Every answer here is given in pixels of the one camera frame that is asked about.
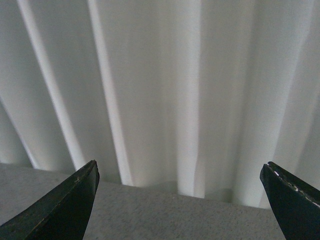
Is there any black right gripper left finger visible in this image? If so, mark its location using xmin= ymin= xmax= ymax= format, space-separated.
xmin=0 ymin=160 xmax=99 ymax=240

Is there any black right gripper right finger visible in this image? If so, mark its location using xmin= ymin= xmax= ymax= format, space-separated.
xmin=260 ymin=161 xmax=320 ymax=240

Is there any white curtain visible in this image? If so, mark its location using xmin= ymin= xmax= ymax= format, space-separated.
xmin=0 ymin=0 xmax=320 ymax=208

